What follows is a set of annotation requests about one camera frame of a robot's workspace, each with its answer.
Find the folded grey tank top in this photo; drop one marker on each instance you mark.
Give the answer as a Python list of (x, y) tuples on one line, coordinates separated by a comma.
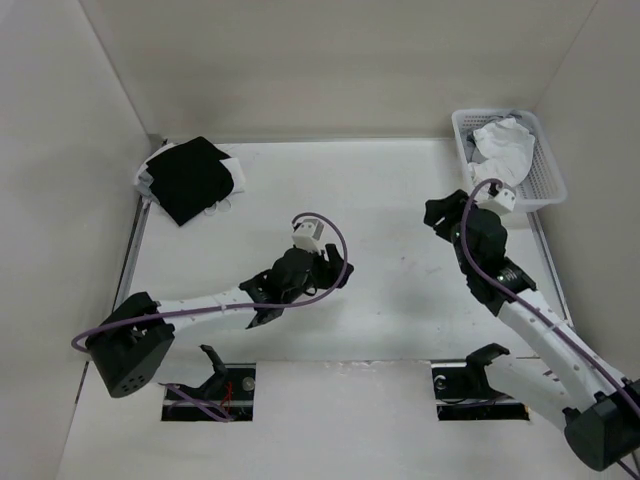
[(143, 183)]

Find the aluminium table rail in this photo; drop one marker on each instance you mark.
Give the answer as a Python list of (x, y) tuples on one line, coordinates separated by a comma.
[(550, 267), (132, 251)]

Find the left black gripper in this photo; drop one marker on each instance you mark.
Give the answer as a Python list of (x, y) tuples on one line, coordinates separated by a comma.
[(331, 268)]

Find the white plastic basket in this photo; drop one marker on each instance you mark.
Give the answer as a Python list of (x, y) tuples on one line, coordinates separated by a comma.
[(543, 185)]

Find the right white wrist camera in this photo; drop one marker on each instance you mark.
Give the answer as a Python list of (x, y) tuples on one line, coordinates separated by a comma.
[(500, 200)]

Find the folded black tank top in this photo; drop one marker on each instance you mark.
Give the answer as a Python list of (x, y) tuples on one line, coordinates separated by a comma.
[(190, 180)]

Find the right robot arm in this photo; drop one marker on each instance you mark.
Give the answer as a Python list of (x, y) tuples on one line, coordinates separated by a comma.
[(593, 404)]

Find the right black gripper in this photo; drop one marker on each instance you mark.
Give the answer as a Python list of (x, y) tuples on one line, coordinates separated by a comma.
[(450, 207)]

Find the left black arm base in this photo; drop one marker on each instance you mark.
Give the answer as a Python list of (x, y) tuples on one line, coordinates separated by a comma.
[(225, 395)]

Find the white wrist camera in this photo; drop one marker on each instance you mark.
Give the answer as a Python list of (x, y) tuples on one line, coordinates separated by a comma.
[(307, 234), (500, 200)]

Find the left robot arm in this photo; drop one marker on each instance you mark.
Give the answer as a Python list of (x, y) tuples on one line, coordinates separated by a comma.
[(129, 347)]

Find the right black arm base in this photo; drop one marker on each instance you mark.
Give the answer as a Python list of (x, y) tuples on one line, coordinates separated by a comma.
[(462, 391)]

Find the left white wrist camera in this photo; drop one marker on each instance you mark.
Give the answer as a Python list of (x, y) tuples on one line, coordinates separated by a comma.
[(307, 234)]

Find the right aluminium table rail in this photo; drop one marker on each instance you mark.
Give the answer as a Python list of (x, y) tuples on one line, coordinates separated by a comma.
[(550, 267)]

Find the left aluminium table rail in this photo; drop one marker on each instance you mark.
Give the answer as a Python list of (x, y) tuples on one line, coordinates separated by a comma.
[(132, 251)]

